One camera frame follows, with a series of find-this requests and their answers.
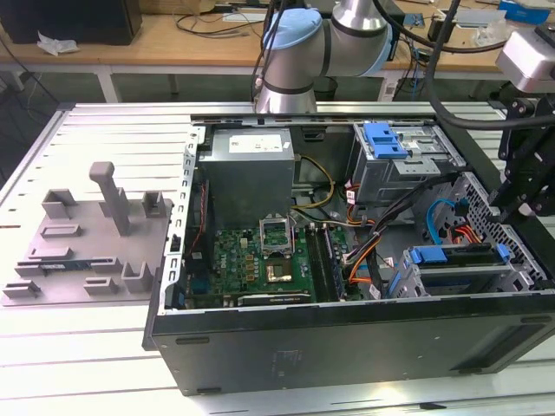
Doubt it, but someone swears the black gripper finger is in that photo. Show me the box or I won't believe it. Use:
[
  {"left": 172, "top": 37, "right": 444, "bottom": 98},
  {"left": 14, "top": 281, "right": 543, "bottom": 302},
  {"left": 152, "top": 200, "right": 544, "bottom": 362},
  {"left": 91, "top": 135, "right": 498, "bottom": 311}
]
[
  {"left": 487, "top": 97, "right": 550, "bottom": 223},
  {"left": 518, "top": 146, "right": 555, "bottom": 218}
]

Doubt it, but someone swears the white flat tray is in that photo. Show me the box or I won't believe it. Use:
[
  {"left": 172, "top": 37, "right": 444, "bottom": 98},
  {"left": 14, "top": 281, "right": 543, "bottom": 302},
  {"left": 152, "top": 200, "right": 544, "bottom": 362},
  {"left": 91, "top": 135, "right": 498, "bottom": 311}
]
[{"left": 454, "top": 9, "right": 507, "bottom": 28}]

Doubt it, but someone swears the coloured wire bundle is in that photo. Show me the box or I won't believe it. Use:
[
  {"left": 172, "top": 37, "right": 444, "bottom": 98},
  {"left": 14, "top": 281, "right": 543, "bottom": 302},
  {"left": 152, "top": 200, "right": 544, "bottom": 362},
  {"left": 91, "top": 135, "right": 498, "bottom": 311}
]
[{"left": 342, "top": 231, "right": 383, "bottom": 265}]

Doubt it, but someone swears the crumpled white paper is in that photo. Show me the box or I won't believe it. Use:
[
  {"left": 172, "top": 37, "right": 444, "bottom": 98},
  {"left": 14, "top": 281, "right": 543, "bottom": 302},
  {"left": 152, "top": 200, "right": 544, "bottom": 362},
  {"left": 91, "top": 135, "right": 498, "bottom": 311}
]
[{"left": 36, "top": 30, "right": 81, "bottom": 56}]

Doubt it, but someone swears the green RAM stick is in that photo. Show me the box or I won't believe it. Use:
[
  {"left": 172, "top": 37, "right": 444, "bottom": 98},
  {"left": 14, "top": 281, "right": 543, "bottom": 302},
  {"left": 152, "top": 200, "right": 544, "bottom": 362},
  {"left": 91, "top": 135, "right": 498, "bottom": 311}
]
[{"left": 37, "top": 258, "right": 95, "bottom": 272}]

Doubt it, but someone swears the metal drive cage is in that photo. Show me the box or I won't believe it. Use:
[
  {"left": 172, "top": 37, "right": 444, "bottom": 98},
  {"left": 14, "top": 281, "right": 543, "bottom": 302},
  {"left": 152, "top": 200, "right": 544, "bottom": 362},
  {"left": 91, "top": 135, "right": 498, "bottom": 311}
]
[{"left": 349, "top": 123, "right": 467, "bottom": 210}]

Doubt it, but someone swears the orange power wire black plug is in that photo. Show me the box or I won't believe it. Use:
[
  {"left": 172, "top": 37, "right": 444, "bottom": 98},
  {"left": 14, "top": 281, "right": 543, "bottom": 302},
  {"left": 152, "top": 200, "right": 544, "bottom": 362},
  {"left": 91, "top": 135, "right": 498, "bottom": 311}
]
[{"left": 448, "top": 223, "right": 494, "bottom": 257}]

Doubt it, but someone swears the blue data wire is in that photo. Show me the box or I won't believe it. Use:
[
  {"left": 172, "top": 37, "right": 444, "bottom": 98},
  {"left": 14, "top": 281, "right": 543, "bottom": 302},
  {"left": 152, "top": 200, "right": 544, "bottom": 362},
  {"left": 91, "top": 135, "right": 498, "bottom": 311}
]
[{"left": 426, "top": 197, "right": 473, "bottom": 246}]

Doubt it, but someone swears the metal socket cover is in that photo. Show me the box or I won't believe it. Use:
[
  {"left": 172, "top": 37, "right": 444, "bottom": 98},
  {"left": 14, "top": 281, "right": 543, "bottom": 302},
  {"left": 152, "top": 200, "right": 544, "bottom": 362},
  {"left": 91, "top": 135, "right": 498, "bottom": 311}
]
[{"left": 258, "top": 214, "right": 297, "bottom": 257}]

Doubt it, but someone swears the green motherboard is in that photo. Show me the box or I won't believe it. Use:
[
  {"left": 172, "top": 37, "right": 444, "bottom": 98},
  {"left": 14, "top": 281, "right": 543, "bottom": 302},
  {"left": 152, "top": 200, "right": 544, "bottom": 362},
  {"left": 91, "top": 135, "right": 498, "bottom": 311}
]
[{"left": 186, "top": 224, "right": 361, "bottom": 307}]

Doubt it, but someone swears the black graphics card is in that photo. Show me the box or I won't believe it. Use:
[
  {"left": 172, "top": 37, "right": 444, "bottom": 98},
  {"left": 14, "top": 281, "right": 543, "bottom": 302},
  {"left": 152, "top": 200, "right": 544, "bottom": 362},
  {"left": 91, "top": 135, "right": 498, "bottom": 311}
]
[{"left": 236, "top": 291, "right": 313, "bottom": 307}]

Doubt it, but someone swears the wooden desk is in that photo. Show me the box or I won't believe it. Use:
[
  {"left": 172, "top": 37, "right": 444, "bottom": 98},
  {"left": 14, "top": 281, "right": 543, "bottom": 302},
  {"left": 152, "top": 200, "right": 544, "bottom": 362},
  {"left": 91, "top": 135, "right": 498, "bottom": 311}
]
[{"left": 0, "top": 0, "right": 555, "bottom": 75}]

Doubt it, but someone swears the yellow and black wire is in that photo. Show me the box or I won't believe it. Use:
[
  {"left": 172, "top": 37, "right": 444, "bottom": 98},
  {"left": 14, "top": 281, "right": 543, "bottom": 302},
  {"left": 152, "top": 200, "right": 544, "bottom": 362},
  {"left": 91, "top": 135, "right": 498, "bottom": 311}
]
[{"left": 294, "top": 154, "right": 337, "bottom": 220}]

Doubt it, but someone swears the blue plastic cage latch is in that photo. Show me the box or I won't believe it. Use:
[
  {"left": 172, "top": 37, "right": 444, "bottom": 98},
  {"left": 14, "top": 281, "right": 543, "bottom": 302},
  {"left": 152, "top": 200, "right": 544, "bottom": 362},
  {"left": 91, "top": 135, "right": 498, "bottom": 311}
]
[{"left": 363, "top": 123, "right": 410, "bottom": 159}]

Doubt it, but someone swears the CPU socket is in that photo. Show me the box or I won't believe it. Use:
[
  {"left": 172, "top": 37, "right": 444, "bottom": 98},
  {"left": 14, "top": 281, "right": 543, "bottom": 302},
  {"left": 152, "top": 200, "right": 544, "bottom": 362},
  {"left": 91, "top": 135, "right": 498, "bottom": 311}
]
[{"left": 264, "top": 254, "right": 297, "bottom": 286}]

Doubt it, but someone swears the black sleeved cable bundle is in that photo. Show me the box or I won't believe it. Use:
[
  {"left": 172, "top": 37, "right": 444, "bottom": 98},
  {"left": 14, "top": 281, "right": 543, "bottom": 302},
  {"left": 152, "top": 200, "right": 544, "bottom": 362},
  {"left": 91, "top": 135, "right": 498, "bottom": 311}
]
[{"left": 346, "top": 171, "right": 463, "bottom": 300}]

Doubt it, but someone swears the blue cardboard box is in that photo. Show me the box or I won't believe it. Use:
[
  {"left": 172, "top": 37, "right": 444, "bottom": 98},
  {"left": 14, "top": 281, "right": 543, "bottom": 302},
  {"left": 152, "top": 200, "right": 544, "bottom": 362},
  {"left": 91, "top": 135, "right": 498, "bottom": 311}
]
[{"left": 497, "top": 0, "right": 552, "bottom": 28}]

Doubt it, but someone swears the grey parts rack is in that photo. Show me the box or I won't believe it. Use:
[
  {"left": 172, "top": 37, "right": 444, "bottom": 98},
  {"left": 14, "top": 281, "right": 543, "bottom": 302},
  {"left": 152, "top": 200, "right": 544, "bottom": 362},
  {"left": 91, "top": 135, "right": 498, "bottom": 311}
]
[{"left": 0, "top": 160, "right": 174, "bottom": 308}]

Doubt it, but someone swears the grey power supply unit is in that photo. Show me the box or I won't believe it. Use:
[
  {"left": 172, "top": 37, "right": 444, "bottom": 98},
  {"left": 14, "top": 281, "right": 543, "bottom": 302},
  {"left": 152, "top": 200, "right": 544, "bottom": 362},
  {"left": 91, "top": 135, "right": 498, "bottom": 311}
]
[{"left": 197, "top": 127, "right": 300, "bottom": 231}]

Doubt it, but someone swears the black PC case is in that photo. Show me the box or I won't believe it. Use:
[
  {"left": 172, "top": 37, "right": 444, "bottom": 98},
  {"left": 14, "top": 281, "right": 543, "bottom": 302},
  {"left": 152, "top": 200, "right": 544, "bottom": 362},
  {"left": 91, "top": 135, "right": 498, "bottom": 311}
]
[{"left": 141, "top": 111, "right": 555, "bottom": 398}]

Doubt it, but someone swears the metal disk bay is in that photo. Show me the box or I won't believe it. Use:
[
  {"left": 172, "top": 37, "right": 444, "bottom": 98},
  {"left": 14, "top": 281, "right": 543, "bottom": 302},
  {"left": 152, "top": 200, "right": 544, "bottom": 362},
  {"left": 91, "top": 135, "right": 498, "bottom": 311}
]
[{"left": 388, "top": 244, "right": 545, "bottom": 300}]

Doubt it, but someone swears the hard disk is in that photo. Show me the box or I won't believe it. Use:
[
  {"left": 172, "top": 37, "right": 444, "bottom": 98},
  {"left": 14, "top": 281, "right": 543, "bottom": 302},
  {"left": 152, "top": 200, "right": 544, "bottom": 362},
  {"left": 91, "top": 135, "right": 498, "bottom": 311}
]
[{"left": 387, "top": 243, "right": 513, "bottom": 298}]

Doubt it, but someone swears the brown and black box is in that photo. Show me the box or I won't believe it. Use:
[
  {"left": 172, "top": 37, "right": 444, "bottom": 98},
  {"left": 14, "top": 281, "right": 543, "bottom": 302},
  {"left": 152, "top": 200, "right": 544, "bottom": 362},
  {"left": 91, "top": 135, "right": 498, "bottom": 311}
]
[{"left": 428, "top": 15, "right": 457, "bottom": 43}]

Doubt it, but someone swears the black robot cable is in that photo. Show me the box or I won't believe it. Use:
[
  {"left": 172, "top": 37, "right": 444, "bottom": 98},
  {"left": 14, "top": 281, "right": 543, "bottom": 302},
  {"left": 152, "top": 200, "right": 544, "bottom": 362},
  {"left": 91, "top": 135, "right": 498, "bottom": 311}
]
[{"left": 372, "top": 0, "right": 555, "bottom": 131}]

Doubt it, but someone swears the clear plastic bag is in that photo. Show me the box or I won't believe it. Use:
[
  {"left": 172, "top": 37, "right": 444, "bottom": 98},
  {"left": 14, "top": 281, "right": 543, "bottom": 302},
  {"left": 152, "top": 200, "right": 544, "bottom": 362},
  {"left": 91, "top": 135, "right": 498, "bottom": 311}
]
[{"left": 474, "top": 19, "right": 509, "bottom": 48}]

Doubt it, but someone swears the black waste bin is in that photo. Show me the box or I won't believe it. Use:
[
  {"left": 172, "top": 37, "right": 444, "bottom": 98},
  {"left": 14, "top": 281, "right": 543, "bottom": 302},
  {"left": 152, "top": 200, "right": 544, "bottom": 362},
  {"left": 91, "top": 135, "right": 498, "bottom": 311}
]
[{"left": 314, "top": 76, "right": 337, "bottom": 103}]

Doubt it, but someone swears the large black box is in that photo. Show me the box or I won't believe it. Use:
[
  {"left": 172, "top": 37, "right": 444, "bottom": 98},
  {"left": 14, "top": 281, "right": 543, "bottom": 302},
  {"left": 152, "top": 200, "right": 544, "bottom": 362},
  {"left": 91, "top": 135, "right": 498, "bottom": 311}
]
[{"left": 0, "top": 0, "right": 143, "bottom": 47}]

